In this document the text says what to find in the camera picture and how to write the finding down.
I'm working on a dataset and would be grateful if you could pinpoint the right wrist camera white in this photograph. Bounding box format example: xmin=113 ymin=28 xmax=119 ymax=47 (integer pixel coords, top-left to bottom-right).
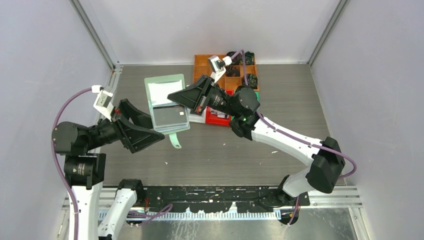
xmin=207 ymin=55 xmax=233 ymax=83

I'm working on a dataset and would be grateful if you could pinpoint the dark rolled item middle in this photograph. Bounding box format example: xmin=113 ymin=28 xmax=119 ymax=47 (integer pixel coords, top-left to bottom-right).
xmin=225 ymin=65 xmax=241 ymax=77

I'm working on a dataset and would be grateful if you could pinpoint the orange compartment tray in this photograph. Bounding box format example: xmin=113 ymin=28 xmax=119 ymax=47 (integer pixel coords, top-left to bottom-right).
xmin=193 ymin=54 xmax=260 ymax=92

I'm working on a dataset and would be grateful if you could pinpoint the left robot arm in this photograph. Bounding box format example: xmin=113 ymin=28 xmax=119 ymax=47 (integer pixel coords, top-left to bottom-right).
xmin=51 ymin=99 xmax=165 ymax=240

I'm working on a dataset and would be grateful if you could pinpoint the red plastic bin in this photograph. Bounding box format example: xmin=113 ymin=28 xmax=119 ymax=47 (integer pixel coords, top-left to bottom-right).
xmin=204 ymin=106 xmax=232 ymax=127

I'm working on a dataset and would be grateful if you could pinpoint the green card holder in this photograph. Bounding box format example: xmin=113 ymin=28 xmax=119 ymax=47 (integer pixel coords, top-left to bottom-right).
xmin=144 ymin=73 xmax=191 ymax=149

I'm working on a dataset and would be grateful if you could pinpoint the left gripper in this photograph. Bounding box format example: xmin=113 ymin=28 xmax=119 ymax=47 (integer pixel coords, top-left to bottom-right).
xmin=86 ymin=97 xmax=165 ymax=150

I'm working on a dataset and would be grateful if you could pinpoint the white plastic bin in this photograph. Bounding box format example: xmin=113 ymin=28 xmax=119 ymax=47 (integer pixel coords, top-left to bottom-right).
xmin=188 ymin=109 xmax=207 ymax=124

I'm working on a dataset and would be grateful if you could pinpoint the dark green rolled item bottom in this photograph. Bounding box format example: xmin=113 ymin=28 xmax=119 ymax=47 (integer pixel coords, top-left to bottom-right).
xmin=242 ymin=73 xmax=258 ymax=90

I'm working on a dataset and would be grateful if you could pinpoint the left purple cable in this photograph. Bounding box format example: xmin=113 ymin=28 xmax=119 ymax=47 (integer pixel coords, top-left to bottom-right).
xmin=50 ymin=87 xmax=174 ymax=240

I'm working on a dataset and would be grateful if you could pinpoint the green plastic bin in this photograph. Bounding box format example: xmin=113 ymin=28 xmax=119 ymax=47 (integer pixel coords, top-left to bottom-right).
xmin=230 ymin=88 xmax=261 ymax=127

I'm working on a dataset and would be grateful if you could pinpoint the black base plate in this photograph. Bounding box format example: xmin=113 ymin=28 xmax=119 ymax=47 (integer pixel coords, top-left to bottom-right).
xmin=113 ymin=185 xmax=311 ymax=214

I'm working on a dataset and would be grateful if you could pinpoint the black card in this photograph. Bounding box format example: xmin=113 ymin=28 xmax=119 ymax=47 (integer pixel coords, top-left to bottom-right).
xmin=152 ymin=105 xmax=188 ymax=128

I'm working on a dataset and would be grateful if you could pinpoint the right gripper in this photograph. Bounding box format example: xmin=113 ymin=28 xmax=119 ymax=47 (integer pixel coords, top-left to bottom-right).
xmin=167 ymin=74 xmax=239 ymax=118

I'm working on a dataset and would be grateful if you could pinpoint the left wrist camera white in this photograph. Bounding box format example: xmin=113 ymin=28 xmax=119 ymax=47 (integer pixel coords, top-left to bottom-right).
xmin=91 ymin=85 xmax=115 ymax=122

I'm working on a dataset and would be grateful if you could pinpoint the dark green rolled item top-right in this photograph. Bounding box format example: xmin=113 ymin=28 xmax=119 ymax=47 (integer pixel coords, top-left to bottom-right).
xmin=240 ymin=51 xmax=255 ymax=66

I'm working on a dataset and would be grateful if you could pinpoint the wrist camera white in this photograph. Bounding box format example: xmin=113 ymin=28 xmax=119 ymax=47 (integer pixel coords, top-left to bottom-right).
xmin=91 ymin=85 xmax=115 ymax=122
xmin=207 ymin=55 xmax=233 ymax=83

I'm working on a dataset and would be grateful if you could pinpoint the black rolled item top-left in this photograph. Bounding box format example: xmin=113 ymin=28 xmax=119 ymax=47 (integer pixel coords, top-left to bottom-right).
xmin=226 ymin=51 xmax=242 ymax=66

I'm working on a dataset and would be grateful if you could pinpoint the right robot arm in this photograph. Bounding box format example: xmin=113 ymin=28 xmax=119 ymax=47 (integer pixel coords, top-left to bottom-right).
xmin=167 ymin=74 xmax=346 ymax=206

